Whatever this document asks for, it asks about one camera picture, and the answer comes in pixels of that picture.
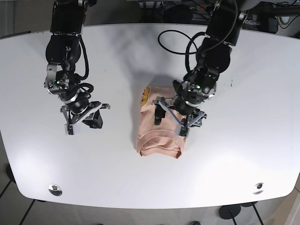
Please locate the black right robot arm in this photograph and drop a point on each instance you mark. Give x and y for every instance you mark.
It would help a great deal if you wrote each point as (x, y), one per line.
(68, 66)

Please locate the right silver table grommet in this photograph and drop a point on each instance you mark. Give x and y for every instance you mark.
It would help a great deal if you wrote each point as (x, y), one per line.
(258, 188)

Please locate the peach pink T-shirt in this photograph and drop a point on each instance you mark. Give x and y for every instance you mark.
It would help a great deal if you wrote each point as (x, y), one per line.
(159, 138)

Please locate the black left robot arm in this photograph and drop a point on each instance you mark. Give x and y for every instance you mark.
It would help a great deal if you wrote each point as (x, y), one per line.
(207, 55)

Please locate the black round stand base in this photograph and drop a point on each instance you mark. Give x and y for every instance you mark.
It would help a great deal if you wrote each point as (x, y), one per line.
(227, 212)

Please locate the silver table grommet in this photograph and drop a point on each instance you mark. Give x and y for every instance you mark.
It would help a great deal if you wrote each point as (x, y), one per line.
(258, 188)
(55, 190)

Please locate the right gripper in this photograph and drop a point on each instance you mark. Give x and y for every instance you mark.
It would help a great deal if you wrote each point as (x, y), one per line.
(77, 107)

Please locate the left silver table grommet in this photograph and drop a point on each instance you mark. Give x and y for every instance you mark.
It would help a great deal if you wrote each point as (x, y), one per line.
(55, 190)

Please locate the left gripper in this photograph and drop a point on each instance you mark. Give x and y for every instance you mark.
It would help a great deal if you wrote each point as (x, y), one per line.
(197, 87)

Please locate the blue shoe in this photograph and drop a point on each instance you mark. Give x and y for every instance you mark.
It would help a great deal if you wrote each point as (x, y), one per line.
(195, 223)

